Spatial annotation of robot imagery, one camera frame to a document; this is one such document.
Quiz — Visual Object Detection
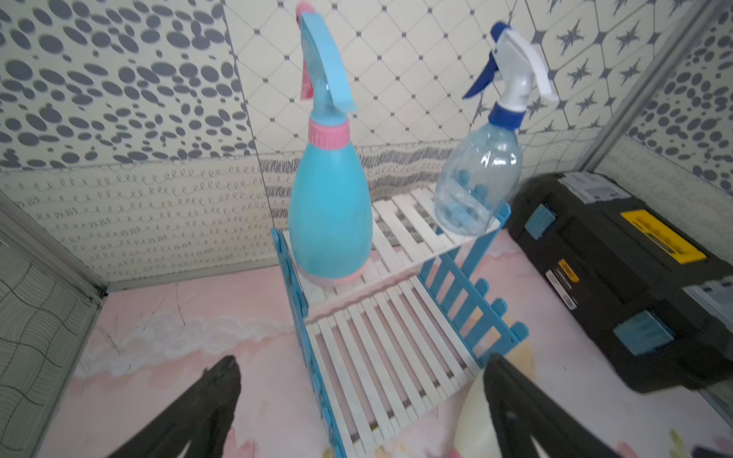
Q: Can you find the white pink spray bottle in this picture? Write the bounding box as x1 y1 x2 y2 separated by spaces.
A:
450 366 501 458

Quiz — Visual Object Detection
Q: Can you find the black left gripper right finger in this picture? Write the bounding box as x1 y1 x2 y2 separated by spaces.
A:
484 354 618 458

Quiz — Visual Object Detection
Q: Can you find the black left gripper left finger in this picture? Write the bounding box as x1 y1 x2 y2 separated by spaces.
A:
111 355 241 457

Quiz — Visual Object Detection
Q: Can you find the black yellow toolbox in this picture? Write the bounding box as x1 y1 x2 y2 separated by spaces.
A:
508 172 732 419

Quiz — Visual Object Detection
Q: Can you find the teal pink spray bottle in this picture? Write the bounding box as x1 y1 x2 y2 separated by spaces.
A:
288 2 373 286

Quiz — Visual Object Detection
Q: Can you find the blue white slatted shelf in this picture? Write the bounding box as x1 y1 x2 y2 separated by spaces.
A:
271 188 529 457

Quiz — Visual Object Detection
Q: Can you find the clear blue-capped spray bottle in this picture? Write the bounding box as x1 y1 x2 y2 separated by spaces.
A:
434 21 559 237

